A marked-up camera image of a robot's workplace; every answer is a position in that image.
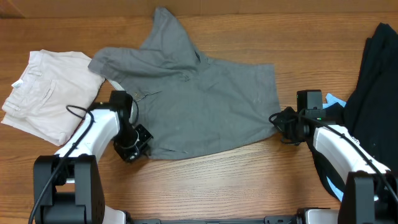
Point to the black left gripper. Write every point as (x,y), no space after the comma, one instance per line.
(134,155)

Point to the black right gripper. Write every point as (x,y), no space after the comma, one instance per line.
(283,121)

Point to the grey shorts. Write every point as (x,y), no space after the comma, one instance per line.
(192,105)

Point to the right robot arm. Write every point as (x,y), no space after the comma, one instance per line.
(367,188)

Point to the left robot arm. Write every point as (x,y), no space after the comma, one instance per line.
(67,185)

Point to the light blue cloth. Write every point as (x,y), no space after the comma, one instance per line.
(331,100)

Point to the black polo shirt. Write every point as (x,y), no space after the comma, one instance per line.
(370,114)

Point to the folded cream shorts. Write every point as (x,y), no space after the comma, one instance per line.
(50,82)

